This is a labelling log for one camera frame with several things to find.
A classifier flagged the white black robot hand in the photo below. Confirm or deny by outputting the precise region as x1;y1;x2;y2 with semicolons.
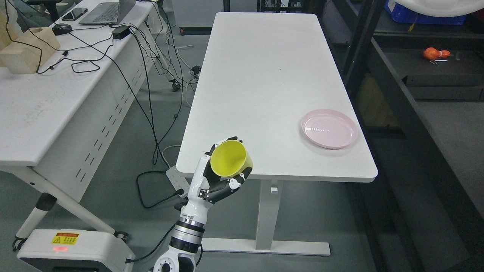
179;136;253;224

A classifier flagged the yellow plastic cup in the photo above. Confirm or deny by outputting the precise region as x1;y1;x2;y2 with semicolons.
210;140;253;177

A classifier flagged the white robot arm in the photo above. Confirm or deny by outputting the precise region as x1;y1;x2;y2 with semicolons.
153;220;205;272

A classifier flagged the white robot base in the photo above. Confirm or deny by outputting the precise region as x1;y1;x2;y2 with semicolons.
13;193;136;272

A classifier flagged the dark metal shelf rack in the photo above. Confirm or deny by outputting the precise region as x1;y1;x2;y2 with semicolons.
309;0;483;272

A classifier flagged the white power strip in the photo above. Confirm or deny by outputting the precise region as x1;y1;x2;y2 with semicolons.
166;165;190;198

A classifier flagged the white standing desk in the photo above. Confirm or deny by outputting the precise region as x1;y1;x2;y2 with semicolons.
176;12;377;255

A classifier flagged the pink plastic plate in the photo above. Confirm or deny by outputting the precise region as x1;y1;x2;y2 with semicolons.
300;109;358;150

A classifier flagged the white side desk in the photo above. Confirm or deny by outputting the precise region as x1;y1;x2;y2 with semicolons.
1;2;163;234

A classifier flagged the black power adapter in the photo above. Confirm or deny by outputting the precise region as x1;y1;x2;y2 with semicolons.
111;25;131;40

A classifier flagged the black marker pen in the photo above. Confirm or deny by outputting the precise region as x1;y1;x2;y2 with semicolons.
49;50;69;70

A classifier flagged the grey laptop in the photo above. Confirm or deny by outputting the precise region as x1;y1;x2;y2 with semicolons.
79;0;136;25

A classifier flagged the black computer mouse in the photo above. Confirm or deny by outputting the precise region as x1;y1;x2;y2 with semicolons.
51;23;73;36

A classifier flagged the black smartphone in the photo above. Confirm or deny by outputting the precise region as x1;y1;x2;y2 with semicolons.
61;7;88;21

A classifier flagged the wooden block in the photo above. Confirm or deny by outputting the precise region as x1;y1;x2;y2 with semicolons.
0;27;60;74

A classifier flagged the blue plastic crate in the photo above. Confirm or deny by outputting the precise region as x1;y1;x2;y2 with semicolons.
384;0;467;25

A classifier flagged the orange toy object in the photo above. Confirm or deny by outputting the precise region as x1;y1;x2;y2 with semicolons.
422;48;450;60

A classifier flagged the black cable loop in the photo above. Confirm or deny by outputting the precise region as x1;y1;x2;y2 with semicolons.
71;60;101;74

